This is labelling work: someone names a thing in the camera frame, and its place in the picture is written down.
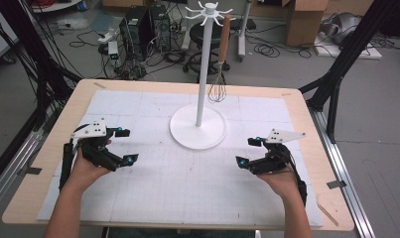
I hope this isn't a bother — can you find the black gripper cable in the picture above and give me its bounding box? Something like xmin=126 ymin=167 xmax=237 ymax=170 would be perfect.
xmin=59 ymin=123 xmax=90 ymax=193
xmin=286 ymin=148 xmax=309 ymax=206

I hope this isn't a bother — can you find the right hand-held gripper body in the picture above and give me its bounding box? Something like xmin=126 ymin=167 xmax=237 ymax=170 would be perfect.
xmin=248 ymin=128 xmax=307 ymax=176

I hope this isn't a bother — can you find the white grid mat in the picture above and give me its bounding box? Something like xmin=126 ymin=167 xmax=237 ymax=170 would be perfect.
xmin=36 ymin=89 xmax=325 ymax=229

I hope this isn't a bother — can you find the cardboard box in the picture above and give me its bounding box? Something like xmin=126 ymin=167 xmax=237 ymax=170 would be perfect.
xmin=284 ymin=0 xmax=330 ymax=48

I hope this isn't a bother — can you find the grey bag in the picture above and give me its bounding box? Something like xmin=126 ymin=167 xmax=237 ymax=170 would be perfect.
xmin=321 ymin=12 xmax=363 ymax=47

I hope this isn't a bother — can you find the aluminium rail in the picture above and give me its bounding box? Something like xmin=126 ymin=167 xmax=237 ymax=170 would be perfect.
xmin=0 ymin=128 xmax=46 ymax=218
xmin=307 ymin=107 xmax=378 ymax=238

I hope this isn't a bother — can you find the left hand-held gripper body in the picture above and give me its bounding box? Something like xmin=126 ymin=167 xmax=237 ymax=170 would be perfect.
xmin=69 ymin=118 xmax=130 ymax=173

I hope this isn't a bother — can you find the flat wooden stick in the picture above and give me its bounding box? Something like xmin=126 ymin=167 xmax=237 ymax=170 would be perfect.
xmin=316 ymin=199 xmax=340 ymax=228

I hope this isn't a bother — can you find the white box with green light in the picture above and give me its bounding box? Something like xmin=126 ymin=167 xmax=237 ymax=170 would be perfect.
xmin=106 ymin=41 xmax=120 ymax=61

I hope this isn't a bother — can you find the coiled black cable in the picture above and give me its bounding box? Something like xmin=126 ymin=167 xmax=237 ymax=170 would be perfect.
xmin=252 ymin=43 xmax=282 ymax=59

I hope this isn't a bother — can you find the person's left hand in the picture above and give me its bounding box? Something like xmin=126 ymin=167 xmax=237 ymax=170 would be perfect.
xmin=67 ymin=138 xmax=113 ymax=190

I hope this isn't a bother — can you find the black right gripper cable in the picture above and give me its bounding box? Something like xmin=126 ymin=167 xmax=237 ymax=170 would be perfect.
xmin=286 ymin=148 xmax=309 ymax=206

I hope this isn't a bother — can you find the white hook stand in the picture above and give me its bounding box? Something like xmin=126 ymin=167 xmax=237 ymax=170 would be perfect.
xmin=169 ymin=0 xmax=235 ymax=151

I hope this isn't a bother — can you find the black metal frame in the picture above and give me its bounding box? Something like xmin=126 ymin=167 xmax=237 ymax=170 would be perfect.
xmin=298 ymin=0 xmax=400 ymax=145
xmin=0 ymin=0 xmax=83 ymax=190

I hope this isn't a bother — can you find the white stand post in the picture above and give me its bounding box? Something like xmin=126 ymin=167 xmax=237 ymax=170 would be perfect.
xmin=181 ymin=0 xmax=198 ymax=52
xmin=236 ymin=0 xmax=254 ymax=62

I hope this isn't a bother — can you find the person's dark clothing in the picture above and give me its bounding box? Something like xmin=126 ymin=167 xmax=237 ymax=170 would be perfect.
xmin=102 ymin=226 xmax=262 ymax=238

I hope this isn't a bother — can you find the black round stool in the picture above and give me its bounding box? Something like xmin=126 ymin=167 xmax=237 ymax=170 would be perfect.
xmin=182 ymin=22 xmax=232 ymax=85

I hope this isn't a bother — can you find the person's right hand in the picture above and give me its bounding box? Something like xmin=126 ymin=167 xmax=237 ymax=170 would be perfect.
xmin=256 ymin=161 xmax=302 ymax=200

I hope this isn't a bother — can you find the white power strip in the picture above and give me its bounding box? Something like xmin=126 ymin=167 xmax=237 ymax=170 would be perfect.
xmin=96 ymin=28 xmax=118 ymax=45

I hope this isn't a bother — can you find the slim black computer tower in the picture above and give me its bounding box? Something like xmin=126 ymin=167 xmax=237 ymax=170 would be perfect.
xmin=149 ymin=3 xmax=173 ymax=53

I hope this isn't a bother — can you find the large black computer tower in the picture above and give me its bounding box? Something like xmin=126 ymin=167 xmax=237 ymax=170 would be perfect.
xmin=118 ymin=5 xmax=154 ymax=62

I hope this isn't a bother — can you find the black tape piece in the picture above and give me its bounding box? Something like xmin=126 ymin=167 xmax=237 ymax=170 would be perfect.
xmin=326 ymin=179 xmax=347 ymax=190
xmin=16 ymin=166 xmax=44 ymax=177

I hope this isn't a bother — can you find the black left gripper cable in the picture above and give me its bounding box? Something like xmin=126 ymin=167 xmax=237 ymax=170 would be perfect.
xmin=59 ymin=123 xmax=90 ymax=193

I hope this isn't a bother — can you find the white flat board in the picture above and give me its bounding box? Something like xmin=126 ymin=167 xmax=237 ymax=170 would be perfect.
xmin=312 ymin=32 xmax=384 ymax=61

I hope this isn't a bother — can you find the wire whisk with wooden handle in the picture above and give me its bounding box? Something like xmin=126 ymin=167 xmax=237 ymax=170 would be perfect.
xmin=206 ymin=14 xmax=232 ymax=104

